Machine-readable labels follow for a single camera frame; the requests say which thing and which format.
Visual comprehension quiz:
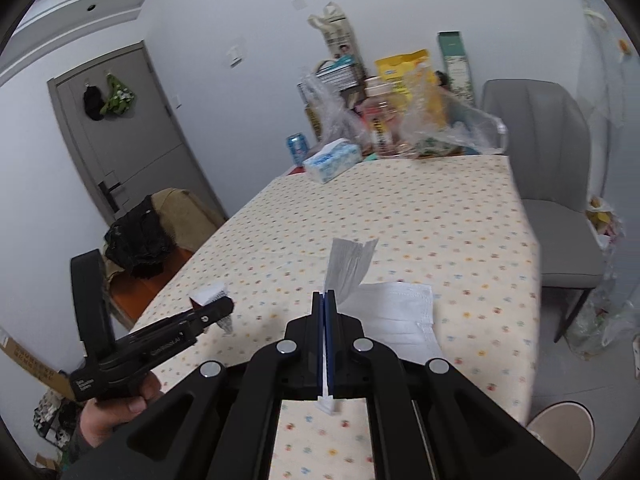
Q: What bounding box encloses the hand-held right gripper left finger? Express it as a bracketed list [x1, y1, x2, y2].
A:
[62, 291, 327, 480]

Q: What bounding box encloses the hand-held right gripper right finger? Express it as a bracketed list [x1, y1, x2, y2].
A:
[326, 291, 583, 480]

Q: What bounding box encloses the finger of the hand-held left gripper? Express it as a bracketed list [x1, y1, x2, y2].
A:
[189, 297, 237, 334]

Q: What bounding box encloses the white torn wrapper piece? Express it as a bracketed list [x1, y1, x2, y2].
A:
[189, 282, 236, 333]

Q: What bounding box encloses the white paper strip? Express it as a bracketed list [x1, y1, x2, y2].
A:
[316, 236, 380, 416]

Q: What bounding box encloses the white waste bin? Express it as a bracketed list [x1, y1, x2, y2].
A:
[527, 401, 596, 473]

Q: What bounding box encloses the person's left forearm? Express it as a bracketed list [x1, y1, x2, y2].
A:
[62, 402, 96, 476]

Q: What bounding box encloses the person's left hand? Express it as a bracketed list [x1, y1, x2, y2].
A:
[80, 374, 163, 441]

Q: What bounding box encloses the wooden chair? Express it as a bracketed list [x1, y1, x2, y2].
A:
[107, 247, 193, 331]

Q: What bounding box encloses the white face mask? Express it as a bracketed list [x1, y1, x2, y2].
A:
[340, 281, 443, 363]

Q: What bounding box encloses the black cloth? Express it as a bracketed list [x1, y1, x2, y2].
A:
[103, 195, 177, 281]

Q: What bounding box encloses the chair with clothes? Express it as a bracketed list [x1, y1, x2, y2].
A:
[102, 187, 226, 281]

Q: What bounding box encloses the table with dotted cloth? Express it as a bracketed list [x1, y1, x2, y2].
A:
[132, 152, 543, 480]

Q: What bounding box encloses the blue drink can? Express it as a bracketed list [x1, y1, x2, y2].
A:
[286, 132, 309, 166]

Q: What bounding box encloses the blue tissue box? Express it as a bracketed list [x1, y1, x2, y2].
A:
[302, 138, 362, 184]

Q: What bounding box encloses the grey door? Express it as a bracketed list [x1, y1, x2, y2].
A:
[47, 40, 228, 228]

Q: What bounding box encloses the yellow black carton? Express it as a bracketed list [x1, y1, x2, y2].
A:
[304, 104, 323, 143]

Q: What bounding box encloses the crinkled clear plastic bag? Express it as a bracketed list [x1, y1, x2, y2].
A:
[299, 71, 371, 146]

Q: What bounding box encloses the green hanging cloth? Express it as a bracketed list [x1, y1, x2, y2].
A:
[99, 75, 138, 116]

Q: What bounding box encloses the pink capped bottle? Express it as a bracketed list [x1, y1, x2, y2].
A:
[362, 76, 401, 156]

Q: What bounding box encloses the black hanging cap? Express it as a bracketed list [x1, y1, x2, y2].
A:
[82, 85, 106, 122]

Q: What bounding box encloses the clear bag with yellow contents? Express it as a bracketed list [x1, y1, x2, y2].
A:
[400, 67, 508, 156]

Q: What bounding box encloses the large clear floor bag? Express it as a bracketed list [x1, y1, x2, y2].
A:
[567, 260, 640, 361]

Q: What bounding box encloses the grey upholstered chair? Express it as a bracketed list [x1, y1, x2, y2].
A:
[481, 79, 608, 343]

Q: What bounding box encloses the yellow snack bag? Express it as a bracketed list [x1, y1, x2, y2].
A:
[375, 49, 433, 96]

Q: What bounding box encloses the white bag with yellow boxes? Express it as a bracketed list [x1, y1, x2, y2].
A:
[585, 195, 626, 251]

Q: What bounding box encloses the tall green box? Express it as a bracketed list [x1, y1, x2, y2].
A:
[437, 31, 475, 106]

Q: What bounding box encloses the hanging translucent plastic bag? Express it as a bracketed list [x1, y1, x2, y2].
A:
[582, 5, 628, 128]

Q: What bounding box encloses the black door handle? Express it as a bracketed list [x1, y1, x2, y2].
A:
[97, 180, 126, 213]

